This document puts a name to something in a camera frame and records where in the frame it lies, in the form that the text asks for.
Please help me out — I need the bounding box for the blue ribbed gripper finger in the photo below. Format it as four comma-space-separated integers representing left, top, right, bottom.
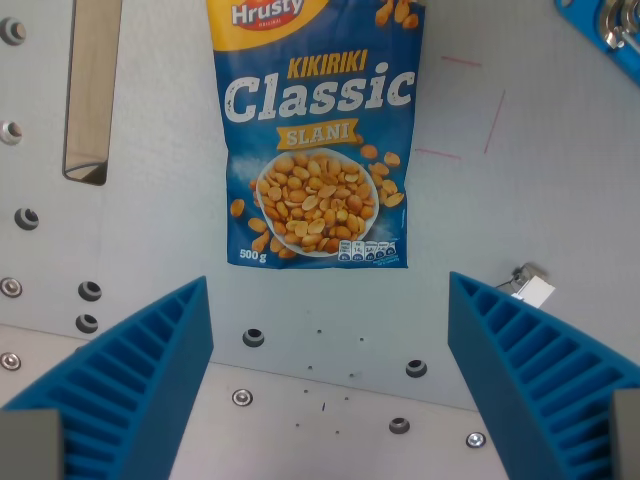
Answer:
0, 275, 215, 480
447, 271, 640, 480

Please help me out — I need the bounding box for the small white connector block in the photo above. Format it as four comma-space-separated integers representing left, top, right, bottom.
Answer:
495, 263, 557, 307

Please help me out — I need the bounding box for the blue Hrusty peanut bag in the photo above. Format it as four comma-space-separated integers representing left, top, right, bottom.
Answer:
205, 0, 427, 269

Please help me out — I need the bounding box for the blue plate with metal clamp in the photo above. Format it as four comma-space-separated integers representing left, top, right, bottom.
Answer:
553, 0, 640, 89

